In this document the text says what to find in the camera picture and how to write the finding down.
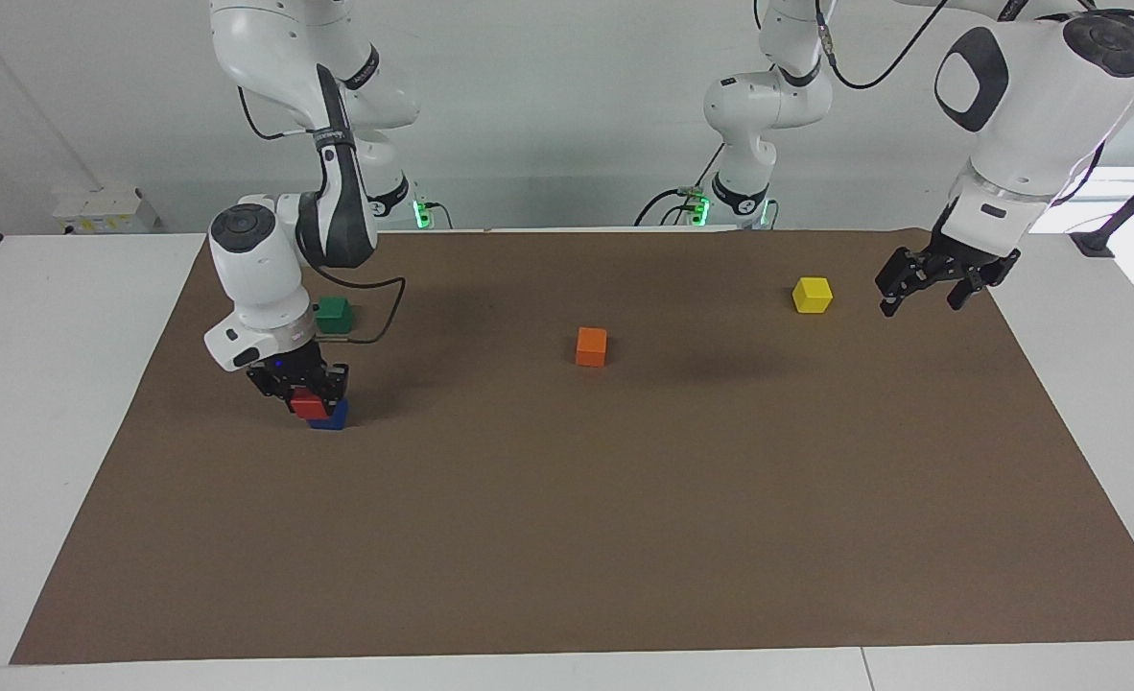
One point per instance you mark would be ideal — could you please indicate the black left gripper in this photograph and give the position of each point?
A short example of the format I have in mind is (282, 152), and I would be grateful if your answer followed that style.
(956, 257)

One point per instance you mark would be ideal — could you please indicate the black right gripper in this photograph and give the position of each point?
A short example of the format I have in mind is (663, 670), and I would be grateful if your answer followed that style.
(300, 374)

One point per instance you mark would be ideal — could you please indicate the red wooden block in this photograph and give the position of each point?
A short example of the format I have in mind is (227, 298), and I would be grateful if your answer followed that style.
(312, 407)

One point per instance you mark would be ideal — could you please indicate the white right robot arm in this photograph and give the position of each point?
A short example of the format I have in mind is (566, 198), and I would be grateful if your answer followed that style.
(260, 259)

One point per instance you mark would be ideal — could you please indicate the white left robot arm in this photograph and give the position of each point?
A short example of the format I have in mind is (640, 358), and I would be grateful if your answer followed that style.
(1037, 106)

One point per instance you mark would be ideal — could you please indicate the blue wooden block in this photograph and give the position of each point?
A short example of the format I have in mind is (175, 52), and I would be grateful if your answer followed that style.
(335, 419)

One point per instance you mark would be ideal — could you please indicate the green wooden block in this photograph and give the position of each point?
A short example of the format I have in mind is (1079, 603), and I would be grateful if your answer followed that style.
(335, 315)

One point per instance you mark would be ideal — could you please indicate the yellow wooden block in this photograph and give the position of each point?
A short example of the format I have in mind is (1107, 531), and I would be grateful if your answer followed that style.
(813, 295)

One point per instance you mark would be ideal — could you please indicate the orange wooden block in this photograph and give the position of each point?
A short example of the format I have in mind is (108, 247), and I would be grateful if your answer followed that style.
(591, 347)

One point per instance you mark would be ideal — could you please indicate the green lit base plug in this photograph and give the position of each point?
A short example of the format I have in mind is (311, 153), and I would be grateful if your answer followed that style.
(701, 206)
(421, 213)

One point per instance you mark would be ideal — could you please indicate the brown table mat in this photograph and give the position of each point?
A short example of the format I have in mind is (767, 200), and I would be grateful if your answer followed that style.
(625, 499)

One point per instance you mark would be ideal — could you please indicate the black slanted camera stand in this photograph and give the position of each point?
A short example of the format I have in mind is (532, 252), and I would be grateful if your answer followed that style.
(1128, 206)

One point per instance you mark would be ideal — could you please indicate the white wall socket box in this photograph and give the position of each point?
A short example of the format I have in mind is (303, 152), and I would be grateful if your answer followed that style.
(106, 211)

